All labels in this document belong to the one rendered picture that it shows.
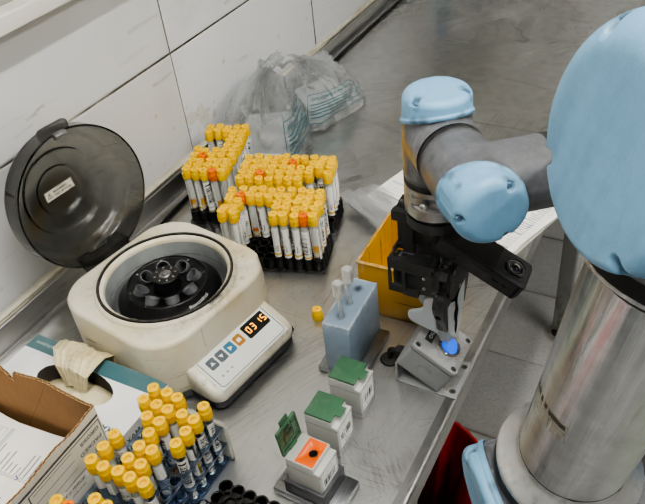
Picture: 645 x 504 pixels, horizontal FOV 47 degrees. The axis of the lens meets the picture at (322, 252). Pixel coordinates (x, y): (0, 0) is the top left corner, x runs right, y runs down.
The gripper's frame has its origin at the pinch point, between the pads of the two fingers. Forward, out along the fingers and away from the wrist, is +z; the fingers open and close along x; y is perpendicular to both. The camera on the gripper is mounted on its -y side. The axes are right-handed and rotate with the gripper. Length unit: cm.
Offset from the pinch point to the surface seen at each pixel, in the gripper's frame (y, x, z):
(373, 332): 12.6, -1.7, 5.9
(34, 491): 31, 43, -4
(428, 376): 2.0, 3.5, 5.3
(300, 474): 9.1, 25.4, 2.6
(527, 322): 12, -103, 96
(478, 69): 28, -93, 8
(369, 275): 15.6, -7.5, 0.6
